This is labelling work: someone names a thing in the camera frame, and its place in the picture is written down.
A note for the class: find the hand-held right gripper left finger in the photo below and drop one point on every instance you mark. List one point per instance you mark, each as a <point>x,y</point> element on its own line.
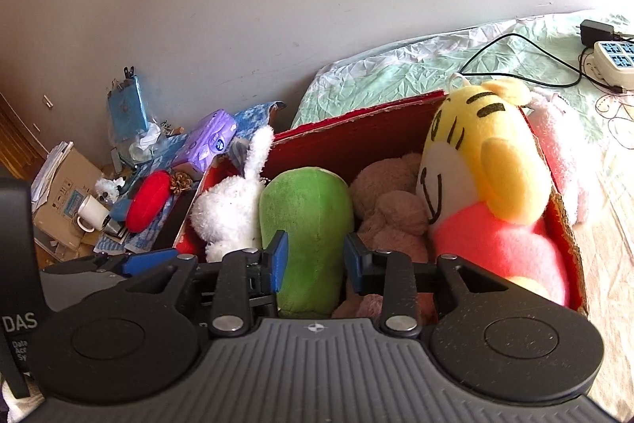
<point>277,264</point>

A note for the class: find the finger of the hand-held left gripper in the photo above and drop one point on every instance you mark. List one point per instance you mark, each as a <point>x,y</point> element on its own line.
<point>148,260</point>

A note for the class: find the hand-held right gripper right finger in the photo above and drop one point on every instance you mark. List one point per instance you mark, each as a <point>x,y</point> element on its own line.
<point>355,264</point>

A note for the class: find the green plush toy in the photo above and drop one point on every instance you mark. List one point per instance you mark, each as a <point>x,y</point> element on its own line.
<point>307,215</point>

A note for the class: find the brown teddy bear plush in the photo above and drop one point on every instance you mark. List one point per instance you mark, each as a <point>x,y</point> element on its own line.
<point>391,210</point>

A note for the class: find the white rabbit plush toy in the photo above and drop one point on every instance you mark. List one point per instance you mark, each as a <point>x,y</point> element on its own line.
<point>233,210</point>

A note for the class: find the red cardboard box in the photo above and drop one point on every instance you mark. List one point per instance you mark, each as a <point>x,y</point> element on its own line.
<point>346,145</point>

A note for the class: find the yellow tiger plush toy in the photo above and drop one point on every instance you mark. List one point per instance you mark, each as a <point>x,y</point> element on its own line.
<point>485,145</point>

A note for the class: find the small blue pouch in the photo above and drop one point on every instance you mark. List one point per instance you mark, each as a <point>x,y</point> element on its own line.
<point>121,209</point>

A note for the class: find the red pouch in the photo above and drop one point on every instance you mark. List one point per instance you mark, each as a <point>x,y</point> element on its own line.
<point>146,200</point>

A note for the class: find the white mug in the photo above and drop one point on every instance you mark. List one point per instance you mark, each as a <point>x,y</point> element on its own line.
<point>91,210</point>

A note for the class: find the small white plush toy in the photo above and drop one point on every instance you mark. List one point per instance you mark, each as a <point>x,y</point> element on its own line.
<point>106,189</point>

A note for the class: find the small pine cone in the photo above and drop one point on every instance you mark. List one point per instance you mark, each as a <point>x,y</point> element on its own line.
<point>181,182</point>

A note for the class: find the brown cardboard box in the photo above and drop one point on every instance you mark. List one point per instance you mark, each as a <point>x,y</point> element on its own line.
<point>69,185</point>

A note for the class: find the stack of white papers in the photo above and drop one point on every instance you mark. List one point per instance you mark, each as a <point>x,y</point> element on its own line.
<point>47,170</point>

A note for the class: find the brown wooden door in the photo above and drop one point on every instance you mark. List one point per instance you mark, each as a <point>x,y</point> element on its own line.
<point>15,140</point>

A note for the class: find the clear plastic bag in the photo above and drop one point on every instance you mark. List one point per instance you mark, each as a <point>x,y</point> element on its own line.
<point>143,143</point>

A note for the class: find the purple tissue pack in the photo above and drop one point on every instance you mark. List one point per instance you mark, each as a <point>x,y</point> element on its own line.
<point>208,138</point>

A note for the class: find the light blue pouch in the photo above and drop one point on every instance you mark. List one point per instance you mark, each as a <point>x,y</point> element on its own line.
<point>126,106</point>

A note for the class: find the pink plush toy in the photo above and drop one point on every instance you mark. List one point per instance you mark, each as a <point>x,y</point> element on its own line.
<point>564,155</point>

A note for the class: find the white power strip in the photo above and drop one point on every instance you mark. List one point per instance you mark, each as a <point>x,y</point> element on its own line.
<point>614,61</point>

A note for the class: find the black power adapter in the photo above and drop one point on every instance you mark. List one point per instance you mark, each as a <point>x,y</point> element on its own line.
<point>597,31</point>

